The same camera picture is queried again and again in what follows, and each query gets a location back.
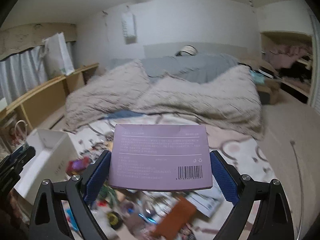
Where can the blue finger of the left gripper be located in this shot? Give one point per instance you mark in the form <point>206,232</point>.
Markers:
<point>17,160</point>

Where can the brown leather pouch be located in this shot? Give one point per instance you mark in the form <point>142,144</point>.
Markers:
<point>171,224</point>

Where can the black round tin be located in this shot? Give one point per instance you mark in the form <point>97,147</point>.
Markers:
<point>115,220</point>

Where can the red cigarette box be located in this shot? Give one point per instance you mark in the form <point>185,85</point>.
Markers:
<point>77,166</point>

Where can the cartoon print bedsheet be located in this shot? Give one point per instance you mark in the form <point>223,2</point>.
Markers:
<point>273,220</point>

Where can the grey curtain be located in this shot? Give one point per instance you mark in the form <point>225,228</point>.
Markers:
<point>24,71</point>

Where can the beige textured blanket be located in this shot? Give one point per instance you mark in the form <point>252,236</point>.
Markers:
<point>230,101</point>

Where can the hanging white sweet bag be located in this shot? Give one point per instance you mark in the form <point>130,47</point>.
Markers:
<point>128,24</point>

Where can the white shoe box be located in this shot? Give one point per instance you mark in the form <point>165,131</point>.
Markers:
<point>53,151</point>

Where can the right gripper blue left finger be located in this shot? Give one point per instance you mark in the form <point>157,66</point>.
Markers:
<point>95,175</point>

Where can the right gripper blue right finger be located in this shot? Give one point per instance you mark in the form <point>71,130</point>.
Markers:
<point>223,177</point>

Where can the grey duvet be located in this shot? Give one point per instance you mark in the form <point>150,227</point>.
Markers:
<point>201,68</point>

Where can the white tote bag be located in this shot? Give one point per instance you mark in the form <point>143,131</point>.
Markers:
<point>57,57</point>

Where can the pile of clothes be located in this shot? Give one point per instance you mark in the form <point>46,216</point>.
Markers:
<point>293,63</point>

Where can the white headband hat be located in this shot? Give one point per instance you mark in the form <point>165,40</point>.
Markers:
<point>187,50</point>

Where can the wooden shelf unit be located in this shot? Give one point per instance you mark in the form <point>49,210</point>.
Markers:
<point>44,106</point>

